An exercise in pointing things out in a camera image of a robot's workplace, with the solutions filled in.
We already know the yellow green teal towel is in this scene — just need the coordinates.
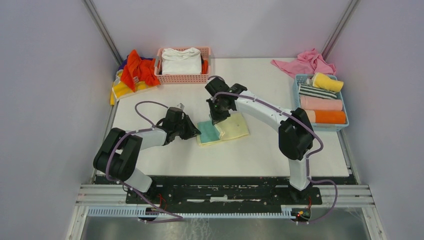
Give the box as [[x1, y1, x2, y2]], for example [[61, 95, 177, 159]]
[[196, 112, 250, 147]]

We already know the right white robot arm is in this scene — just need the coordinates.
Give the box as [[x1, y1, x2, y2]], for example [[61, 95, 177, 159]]
[[205, 76, 317, 204]]

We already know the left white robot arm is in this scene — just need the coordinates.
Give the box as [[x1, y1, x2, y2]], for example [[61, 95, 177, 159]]
[[93, 107, 201, 204]]

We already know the orange cloth in pink basket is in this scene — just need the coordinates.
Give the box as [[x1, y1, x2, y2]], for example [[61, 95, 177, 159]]
[[201, 59, 209, 75]]

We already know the pink perforated basket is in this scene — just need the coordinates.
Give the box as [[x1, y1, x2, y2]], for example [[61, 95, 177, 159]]
[[154, 46, 212, 85]]

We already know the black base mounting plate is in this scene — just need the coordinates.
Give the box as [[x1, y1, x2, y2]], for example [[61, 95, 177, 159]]
[[94, 174, 359, 215]]

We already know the white folded cloth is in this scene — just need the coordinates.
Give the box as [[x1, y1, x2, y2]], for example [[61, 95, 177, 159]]
[[161, 47, 202, 75]]

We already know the orange red towel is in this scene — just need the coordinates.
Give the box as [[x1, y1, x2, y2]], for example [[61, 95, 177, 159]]
[[120, 49, 161, 92]]

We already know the purple cloth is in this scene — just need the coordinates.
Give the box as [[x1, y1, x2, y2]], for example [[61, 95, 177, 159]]
[[118, 57, 156, 71]]

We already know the rolled pink towel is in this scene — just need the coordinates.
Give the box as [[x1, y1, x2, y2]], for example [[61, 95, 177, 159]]
[[299, 95, 343, 111]]

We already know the rolled striped towel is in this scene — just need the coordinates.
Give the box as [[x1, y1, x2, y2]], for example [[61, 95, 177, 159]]
[[298, 83, 338, 100]]

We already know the blue perforated basket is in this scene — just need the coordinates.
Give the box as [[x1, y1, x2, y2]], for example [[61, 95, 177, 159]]
[[292, 74, 350, 132]]

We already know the rolled orange towel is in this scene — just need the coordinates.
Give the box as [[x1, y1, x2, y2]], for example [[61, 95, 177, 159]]
[[305, 110, 347, 125]]

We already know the pink crumpled towel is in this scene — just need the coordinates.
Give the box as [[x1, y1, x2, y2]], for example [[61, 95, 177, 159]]
[[270, 48, 337, 78]]

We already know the rolled yellow towel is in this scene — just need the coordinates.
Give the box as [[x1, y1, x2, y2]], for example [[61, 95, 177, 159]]
[[311, 72, 344, 93]]

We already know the white slotted cable duct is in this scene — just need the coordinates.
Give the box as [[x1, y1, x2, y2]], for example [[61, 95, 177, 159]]
[[86, 206, 299, 220]]

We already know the aluminium corner rail left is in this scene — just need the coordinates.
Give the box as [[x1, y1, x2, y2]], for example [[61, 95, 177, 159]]
[[82, 0, 124, 65]]

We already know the aluminium corner rail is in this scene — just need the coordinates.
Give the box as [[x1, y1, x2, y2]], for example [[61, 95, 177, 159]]
[[321, 0, 361, 60], [82, 0, 124, 65]]

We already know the aluminium corner rail right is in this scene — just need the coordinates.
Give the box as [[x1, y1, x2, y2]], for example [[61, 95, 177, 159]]
[[321, 0, 361, 60]]

